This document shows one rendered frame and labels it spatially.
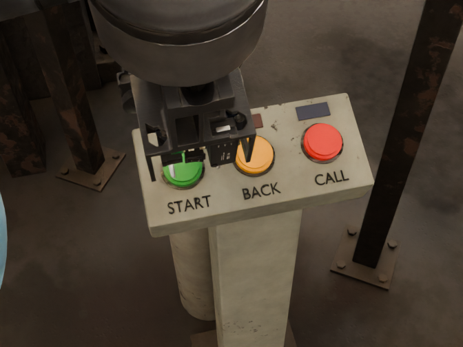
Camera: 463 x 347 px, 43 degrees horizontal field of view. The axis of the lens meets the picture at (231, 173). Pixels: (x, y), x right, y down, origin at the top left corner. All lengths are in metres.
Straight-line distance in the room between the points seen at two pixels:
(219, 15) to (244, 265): 0.51
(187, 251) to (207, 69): 0.69
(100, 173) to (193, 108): 1.09
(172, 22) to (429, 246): 1.11
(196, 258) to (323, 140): 0.41
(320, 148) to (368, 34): 1.16
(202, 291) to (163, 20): 0.85
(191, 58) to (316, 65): 1.37
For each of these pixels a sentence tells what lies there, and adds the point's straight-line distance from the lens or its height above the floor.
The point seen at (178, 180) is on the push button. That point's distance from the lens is 0.60.
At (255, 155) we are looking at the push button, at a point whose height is 0.61.
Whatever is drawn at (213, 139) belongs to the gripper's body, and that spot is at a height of 0.81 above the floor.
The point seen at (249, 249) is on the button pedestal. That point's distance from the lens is 0.71.
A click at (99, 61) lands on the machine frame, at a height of 0.07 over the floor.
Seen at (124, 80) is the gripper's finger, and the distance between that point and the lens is 0.43.
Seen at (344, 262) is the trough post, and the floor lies 0.01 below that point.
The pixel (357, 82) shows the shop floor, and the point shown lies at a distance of 1.61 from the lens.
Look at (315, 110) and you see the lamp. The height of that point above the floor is 0.61.
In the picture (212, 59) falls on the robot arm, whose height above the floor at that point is 0.89.
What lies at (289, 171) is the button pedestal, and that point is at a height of 0.59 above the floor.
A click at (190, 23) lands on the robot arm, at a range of 0.26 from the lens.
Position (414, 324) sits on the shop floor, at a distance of 1.23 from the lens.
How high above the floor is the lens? 1.08
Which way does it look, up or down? 52 degrees down
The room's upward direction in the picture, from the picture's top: 1 degrees counter-clockwise
